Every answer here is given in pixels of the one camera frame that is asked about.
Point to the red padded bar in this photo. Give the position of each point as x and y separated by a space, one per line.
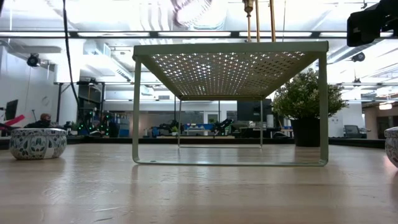
17 119

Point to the black metal rack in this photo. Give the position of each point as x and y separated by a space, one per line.
90 102

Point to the grey office chair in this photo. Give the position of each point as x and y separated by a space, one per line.
352 130

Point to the large black screen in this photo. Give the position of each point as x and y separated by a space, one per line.
248 109

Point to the medium gold candlestick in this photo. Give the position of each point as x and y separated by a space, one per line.
257 21

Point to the potted green plant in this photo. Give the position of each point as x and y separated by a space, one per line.
306 99

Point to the background black robot arm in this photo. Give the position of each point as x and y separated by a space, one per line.
224 124

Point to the green perforated metal shelf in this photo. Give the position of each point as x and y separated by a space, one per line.
230 48

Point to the blue storage bins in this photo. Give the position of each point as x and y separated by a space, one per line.
122 130

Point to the glowing ceiling lamp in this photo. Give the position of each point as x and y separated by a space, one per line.
385 106

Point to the short gold candlestick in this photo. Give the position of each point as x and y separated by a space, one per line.
273 21

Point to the blue patterned candle tin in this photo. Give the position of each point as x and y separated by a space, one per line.
37 144

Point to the black ceiling spotlight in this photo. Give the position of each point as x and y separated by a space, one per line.
33 60
358 57

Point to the black computer monitor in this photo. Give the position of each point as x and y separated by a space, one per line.
12 109

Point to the person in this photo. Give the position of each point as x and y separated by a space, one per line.
45 119

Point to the black aluminium table frame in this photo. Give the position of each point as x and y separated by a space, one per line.
93 141

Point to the overhead light bar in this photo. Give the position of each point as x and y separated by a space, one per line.
192 34

